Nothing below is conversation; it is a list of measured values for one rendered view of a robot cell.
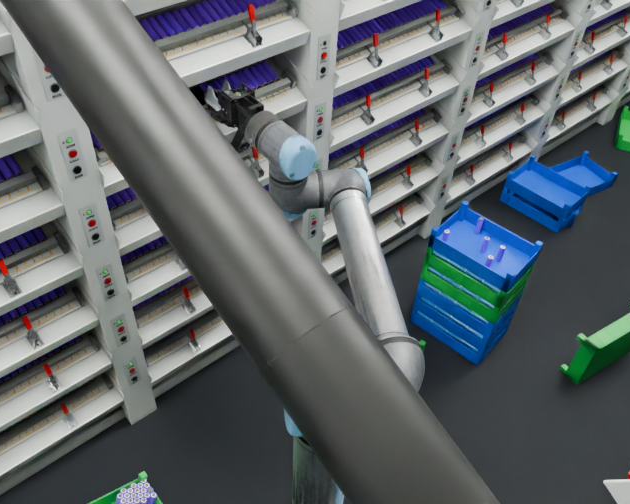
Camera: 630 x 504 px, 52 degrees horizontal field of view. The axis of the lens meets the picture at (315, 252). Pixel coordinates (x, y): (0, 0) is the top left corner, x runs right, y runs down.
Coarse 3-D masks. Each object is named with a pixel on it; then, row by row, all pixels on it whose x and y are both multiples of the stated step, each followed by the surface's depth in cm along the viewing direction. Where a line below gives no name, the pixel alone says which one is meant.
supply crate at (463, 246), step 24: (456, 216) 223; (480, 216) 220; (432, 240) 214; (456, 240) 219; (480, 240) 219; (504, 240) 219; (480, 264) 204; (504, 264) 212; (528, 264) 208; (504, 288) 203
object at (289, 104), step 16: (272, 64) 178; (288, 64) 175; (208, 80) 169; (304, 80) 172; (288, 96) 174; (304, 96) 176; (272, 112) 170; (288, 112) 174; (224, 128) 163; (112, 176) 148; (112, 192) 151
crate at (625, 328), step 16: (624, 320) 224; (592, 336) 218; (608, 336) 219; (624, 336) 221; (592, 352) 215; (608, 352) 223; (624, 352) 236; (560, 368) 232; (576, 368) 225; (592, 368) 225; (576, 384) 228
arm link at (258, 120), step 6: (258, 114) 147; (264, 114) 147; (270, 114) 148; (252, 120) 147; (258, 120) 146; (264, 120) 146; (282, 120) 148; (246, 126) 147; (252, 126) 146; (258, 126) 145; (246, 132) 148; (252, 132) 146; (246, 138) 149; (252, 138) 147; (252, 144) 149
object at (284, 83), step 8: (280, 80) 173; (288, 80) 174; (264, 88) 170; (272, 88) 171; (280, 88) 173; (256, 96) 168; (264, 96) 171; (208, 112) 161; (104, 152) 148; (104, 160) 148
